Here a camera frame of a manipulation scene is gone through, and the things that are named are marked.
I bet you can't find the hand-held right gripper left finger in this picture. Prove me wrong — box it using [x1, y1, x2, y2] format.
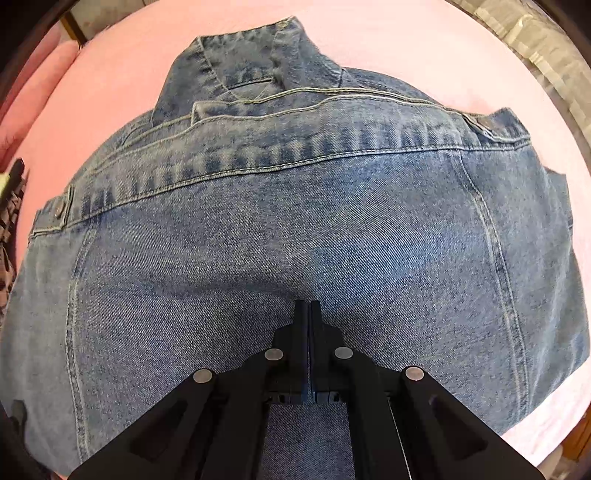
[69, 300, 309, 480]

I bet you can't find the pink bed sheet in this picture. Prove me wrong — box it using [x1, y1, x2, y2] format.
[9, 0, 585, 476]

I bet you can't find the wooden bed frame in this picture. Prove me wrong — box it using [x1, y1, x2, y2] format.
[560, 427, 589, 468]

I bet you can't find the beige textured curtain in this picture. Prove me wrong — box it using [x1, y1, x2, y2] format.
[450, 0, 591, 139]

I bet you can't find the yellow-green garment with black trim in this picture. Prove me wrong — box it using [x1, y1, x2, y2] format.
[0, 158, 26, 204]

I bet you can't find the blue denim jacket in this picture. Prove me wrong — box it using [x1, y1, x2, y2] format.
[0, 16, 580, 480]

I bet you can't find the grey black patterned garment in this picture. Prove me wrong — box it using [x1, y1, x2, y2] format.
[0, 173, 31, 319]

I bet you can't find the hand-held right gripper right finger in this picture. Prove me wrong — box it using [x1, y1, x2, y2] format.
[309, 300, 543, 480]

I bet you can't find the pink pillow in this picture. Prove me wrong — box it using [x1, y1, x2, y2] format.
[0, 23, 81, 162]

